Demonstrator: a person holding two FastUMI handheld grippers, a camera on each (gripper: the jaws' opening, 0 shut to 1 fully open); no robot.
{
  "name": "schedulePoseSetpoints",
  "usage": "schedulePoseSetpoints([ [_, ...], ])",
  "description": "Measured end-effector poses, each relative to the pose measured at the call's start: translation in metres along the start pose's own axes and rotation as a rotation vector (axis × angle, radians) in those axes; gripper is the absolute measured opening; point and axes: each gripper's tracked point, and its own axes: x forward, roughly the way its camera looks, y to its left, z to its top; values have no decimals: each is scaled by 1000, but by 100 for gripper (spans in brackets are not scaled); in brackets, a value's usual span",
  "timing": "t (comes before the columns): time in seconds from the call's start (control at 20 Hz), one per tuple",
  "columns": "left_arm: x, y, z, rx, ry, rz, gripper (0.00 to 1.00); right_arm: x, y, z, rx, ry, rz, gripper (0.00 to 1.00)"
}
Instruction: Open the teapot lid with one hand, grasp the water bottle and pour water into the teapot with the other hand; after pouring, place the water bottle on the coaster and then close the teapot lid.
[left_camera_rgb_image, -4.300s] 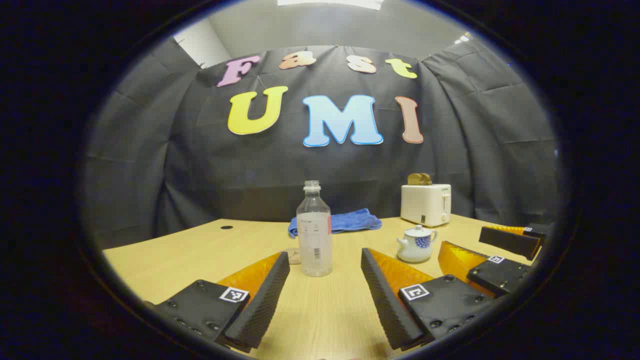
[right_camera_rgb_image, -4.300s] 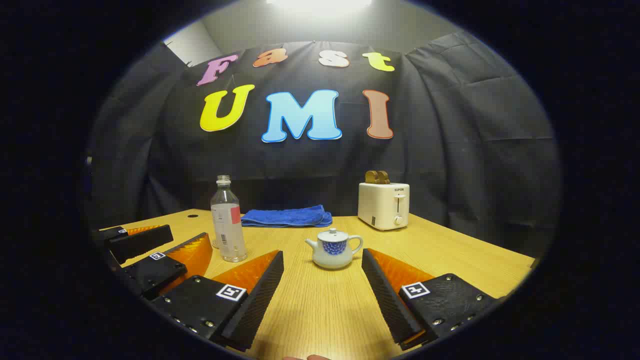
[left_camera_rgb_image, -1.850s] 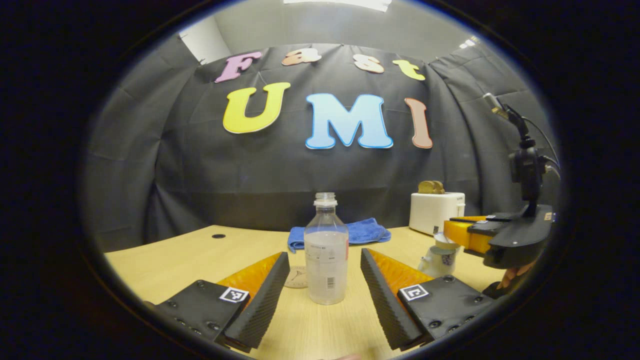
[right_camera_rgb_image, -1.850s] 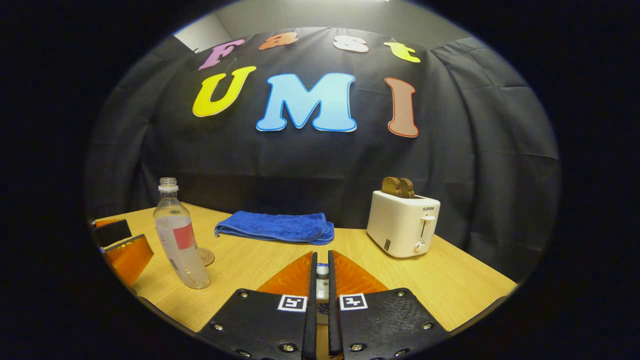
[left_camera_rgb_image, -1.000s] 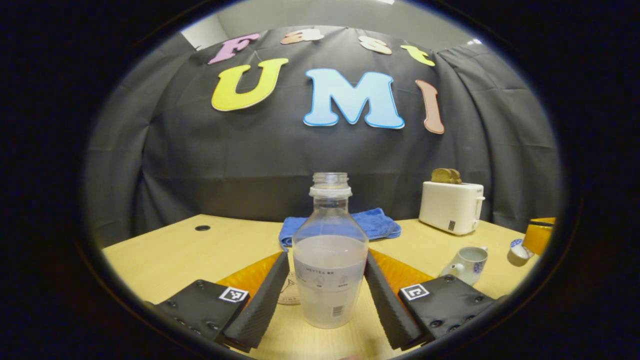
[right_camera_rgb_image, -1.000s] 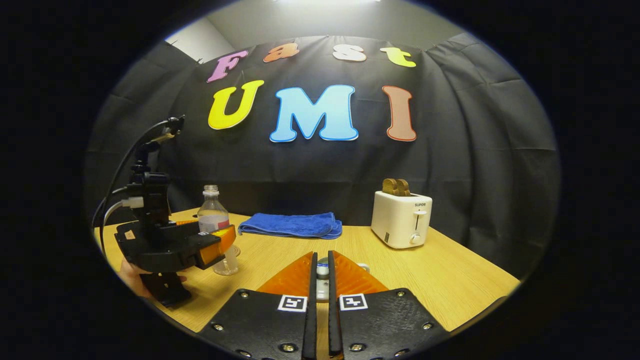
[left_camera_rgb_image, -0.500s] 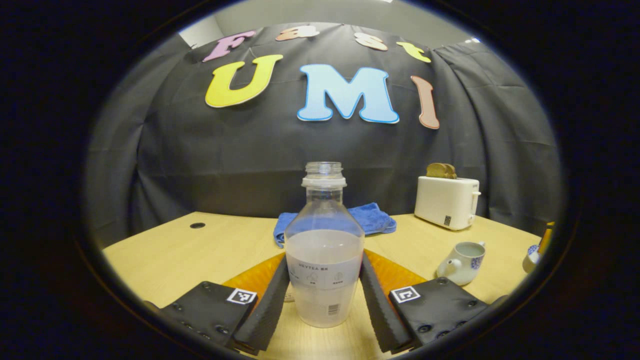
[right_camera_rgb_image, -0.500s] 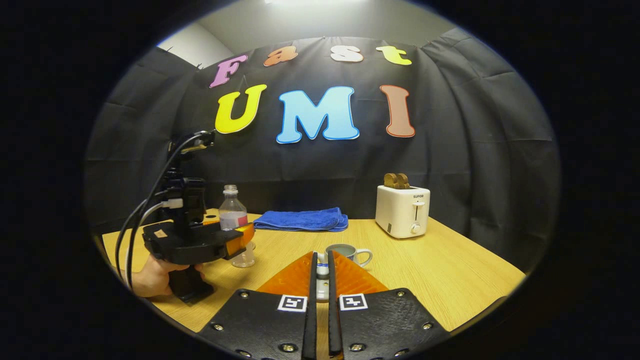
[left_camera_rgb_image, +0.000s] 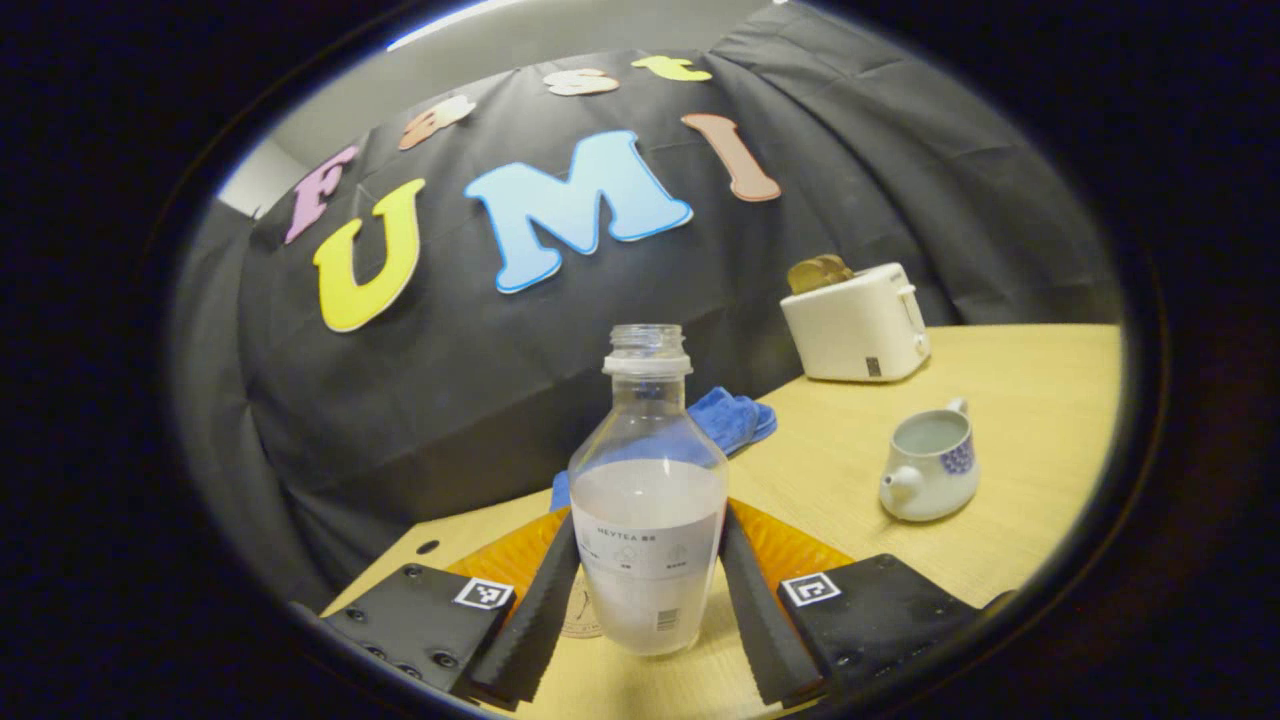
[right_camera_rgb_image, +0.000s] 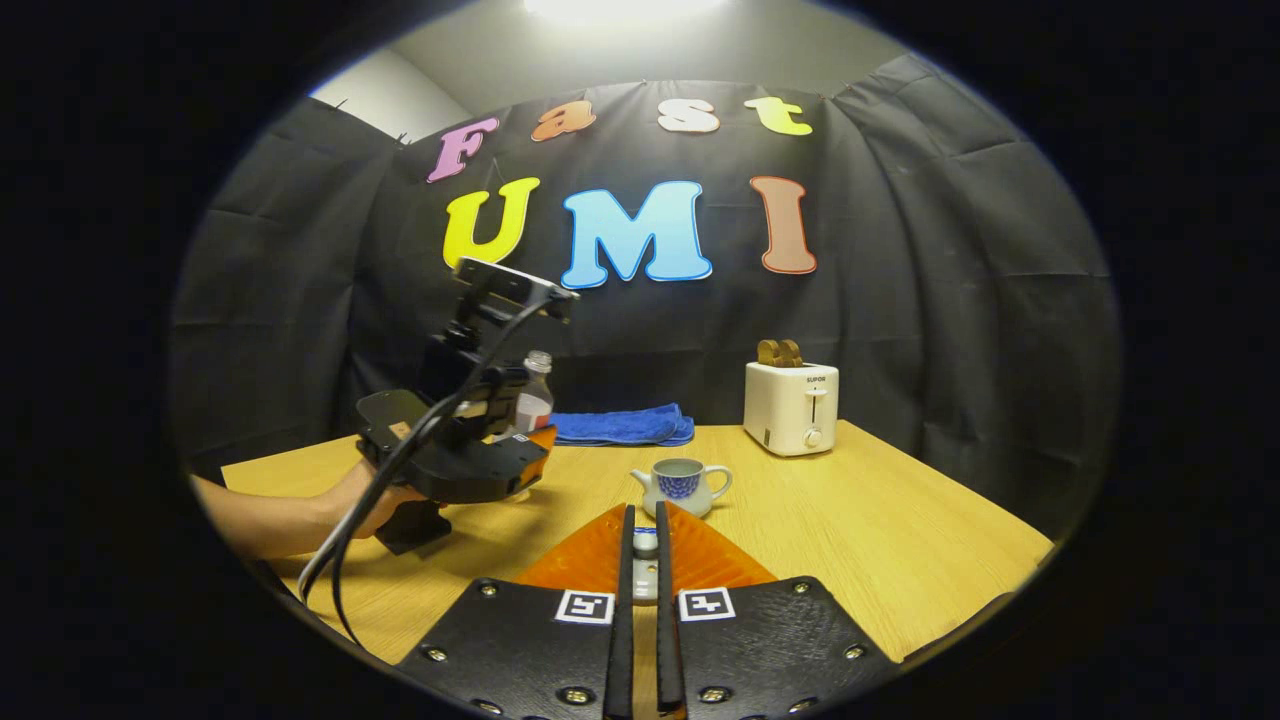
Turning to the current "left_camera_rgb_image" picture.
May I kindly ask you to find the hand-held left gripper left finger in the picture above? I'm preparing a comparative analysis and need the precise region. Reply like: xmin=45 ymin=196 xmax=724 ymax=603
xmin=318 ymin=505 xmax=583 ymax=711

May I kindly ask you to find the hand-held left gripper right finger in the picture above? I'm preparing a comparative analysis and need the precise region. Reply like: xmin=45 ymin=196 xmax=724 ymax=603
xmin=719 ymin=500 xmax=984 ymax=708

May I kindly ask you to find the round brown coaster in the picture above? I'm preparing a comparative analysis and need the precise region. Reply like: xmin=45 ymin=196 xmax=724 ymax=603
xmin=560 ymin=570 xmax=606 ymax=640

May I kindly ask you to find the clear plastic water bottle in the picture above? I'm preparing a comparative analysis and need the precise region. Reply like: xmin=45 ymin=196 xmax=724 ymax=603
xmin=568 ymin=323 xmax=729 ymax=657

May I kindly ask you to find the white blue-patterned teacup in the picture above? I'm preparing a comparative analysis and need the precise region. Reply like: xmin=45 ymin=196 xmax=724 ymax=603
xmin=879 ymin=398 xmax=982 ymax=523

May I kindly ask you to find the folded blue towel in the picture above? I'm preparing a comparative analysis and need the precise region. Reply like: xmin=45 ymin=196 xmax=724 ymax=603
xmin=550 ymin=387 xmax=779 ymax=513

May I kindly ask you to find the black backdrop cloth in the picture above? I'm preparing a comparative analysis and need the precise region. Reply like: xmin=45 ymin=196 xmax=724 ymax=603
xmin=170 ymin=5 xmax=1121 ymax=613

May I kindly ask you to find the cream toaster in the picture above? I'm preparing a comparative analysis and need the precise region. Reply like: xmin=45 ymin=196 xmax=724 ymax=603
xmin=780 ymin=262 xmax=932 ymax=384

